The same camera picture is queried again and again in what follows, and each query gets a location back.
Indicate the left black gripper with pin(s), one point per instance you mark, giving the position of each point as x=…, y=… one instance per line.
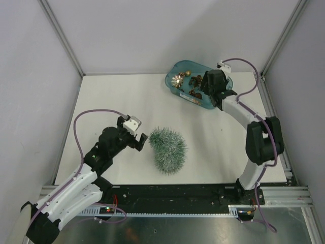
x=139, y=144

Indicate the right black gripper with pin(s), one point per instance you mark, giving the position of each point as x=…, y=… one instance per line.
x=204, y=82

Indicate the small frosted christmas tree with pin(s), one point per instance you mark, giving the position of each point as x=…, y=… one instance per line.
x=169, y=148

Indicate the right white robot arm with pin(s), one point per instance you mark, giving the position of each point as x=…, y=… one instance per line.
x=264, y=141

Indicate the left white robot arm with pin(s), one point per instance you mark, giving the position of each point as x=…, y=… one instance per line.
x=85, y=186

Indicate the brown bauble near label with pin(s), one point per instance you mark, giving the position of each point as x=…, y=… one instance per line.
x=198, y=95

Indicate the teal plastic bin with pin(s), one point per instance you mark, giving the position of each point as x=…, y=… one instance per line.
x=183, y=92

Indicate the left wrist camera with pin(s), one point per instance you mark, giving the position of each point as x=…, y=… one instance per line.
x=131, y=125

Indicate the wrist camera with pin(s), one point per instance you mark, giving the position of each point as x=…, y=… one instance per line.
x=224, y=67
x=131, y=125

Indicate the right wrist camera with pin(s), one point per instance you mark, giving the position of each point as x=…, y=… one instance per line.
x=224, y=67

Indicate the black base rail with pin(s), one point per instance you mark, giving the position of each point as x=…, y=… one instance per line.
x=177, y=199

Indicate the grey cable duct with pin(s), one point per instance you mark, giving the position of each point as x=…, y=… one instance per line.
x=96, y=211

